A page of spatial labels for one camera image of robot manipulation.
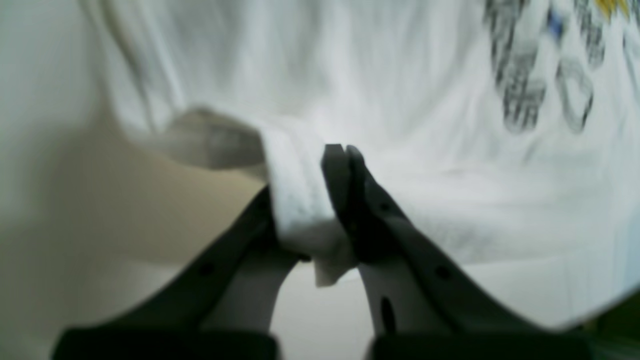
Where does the white printed T-shirt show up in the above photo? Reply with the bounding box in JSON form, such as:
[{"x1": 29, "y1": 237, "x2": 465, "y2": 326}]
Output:
[{"x1": 80, "y1": 0, "x2": 639, "y2": 326}]

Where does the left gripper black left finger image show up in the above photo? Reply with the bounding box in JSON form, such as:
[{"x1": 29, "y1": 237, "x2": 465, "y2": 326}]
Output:
[{"x1": 52, "y1": 187, "x2": 301, "y2": 360}]

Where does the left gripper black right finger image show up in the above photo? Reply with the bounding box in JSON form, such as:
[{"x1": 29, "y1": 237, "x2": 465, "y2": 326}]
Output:
[{"x1": 321, "y1": 145, "x2": 594, "y2": 360}]

